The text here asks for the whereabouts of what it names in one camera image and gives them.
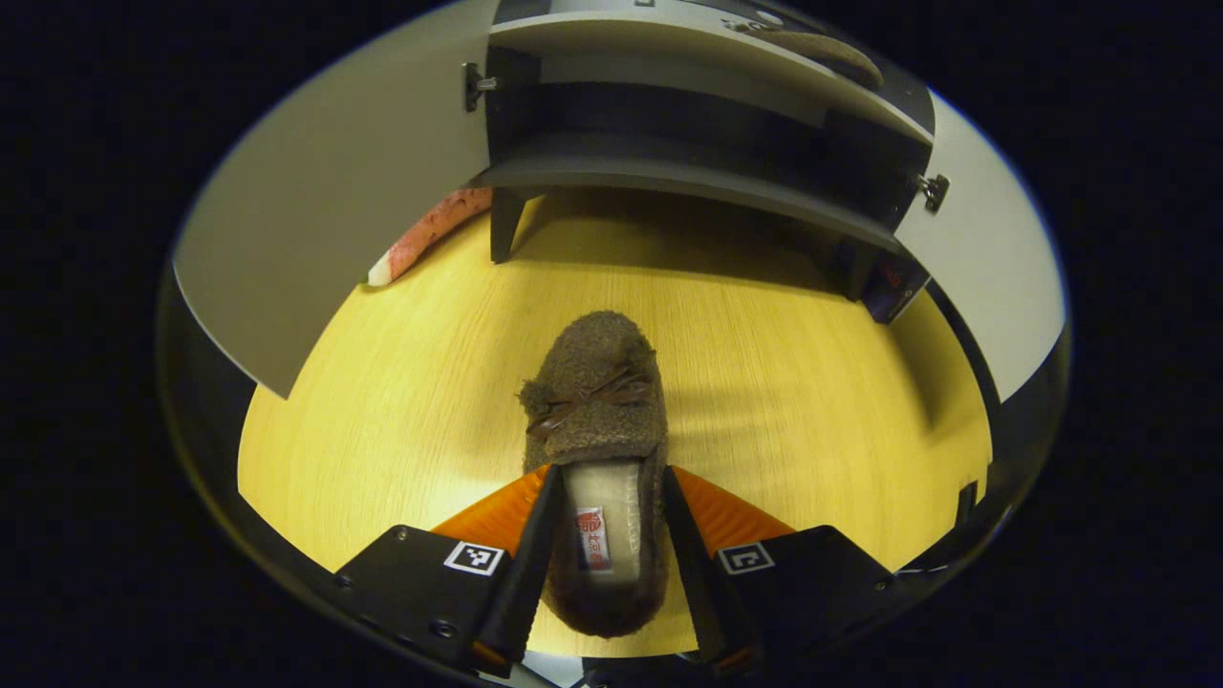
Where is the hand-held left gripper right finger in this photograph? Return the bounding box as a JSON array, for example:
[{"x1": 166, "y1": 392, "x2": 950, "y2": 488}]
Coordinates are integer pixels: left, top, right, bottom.
[{"x1": 662, "y1": 465, "x2": 894, "y2": 675}]

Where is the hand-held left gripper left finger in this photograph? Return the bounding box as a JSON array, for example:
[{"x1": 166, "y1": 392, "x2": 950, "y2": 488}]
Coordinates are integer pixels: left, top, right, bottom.
[{"x1": 333, "y1": 463, "x2": 565, "y2": 675}]

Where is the brown fuzzy shoe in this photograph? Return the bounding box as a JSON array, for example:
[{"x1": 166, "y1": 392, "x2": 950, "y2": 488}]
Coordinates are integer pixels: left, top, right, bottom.
[
  {"x1": 740, "y1": 19, "x2": 885, "y2": 89},
  {"x1": 518, "y1": 311, "x2": 672, "y2": 639}
]

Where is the white shoe cabinet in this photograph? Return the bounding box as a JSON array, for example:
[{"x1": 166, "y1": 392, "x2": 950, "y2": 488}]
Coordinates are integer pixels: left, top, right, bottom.
[{"x1": 463, "y1": 0, "x2": 952, "y2": 302}]

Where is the white cabinet door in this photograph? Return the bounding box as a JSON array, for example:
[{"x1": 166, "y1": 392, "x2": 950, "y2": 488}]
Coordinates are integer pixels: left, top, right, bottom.
[
  {"x1": 172, "y1": 0, "x2": 503, "y2": 400},
  {"x1": 893, "y1": 88, "x2": 1068, "y2": 404}
]

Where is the dark grey printed box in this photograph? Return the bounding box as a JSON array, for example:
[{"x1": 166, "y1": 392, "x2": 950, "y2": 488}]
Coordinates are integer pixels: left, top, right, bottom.
[{"x1": 860, "y1": 253, "x2": 933, "y2": 326}]

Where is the reddish speckled strip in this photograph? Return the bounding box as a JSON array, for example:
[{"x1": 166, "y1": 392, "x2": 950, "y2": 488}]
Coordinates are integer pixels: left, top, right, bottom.
[{"x1": 368, "y1": 186, "x2": 493, "y2": 288}]

